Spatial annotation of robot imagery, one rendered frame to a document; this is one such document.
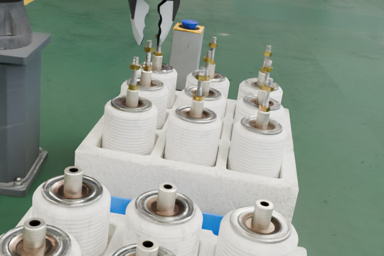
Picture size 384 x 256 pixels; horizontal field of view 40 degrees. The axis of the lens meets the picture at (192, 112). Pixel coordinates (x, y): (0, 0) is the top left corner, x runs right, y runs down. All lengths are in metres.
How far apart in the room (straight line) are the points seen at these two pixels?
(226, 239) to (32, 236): 0.22
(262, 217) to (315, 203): 0.62
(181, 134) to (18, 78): 0.35
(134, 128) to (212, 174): 0.16
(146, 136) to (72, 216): 0.33
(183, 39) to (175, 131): 0.42
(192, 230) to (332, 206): 0.67
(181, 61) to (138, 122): 0.42
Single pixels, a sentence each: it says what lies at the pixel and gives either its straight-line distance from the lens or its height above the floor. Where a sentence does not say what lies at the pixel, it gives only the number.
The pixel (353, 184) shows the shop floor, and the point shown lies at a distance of 1.39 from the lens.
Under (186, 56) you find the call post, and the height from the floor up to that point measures 0.25.
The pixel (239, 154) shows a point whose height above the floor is 0.21.
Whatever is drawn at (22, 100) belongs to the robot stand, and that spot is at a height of 0.20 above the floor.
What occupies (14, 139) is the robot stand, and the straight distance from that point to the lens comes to 1.11.
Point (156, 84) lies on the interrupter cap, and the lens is 1.06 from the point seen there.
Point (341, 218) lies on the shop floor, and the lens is 1.23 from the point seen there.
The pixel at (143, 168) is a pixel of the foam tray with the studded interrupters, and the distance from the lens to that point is 0.91.
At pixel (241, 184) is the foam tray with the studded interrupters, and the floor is 0.17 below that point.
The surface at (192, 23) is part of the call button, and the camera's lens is 1.30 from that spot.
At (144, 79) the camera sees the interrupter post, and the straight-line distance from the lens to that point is 1.05.
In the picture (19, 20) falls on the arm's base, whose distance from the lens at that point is 1.07.
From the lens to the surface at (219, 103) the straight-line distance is 1.02.
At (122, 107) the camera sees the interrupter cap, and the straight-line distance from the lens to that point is 0.93.
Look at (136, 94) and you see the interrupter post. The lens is 0.94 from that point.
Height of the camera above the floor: 0.60
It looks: 22 degrees down
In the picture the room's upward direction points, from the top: 8 degrees clockwise
